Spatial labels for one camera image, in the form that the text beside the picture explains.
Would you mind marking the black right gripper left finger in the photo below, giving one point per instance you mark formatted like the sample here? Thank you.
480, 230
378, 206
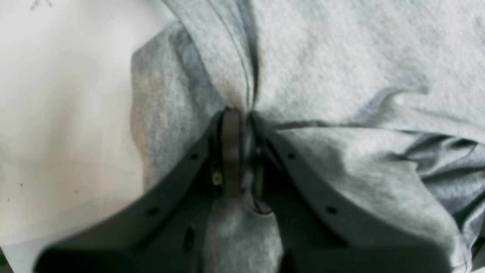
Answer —
163, 231

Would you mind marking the grey t-shirt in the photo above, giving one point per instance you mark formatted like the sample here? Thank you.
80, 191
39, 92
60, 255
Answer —
385, 99

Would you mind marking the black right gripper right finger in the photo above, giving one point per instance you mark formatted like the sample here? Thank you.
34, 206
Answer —
324, 232

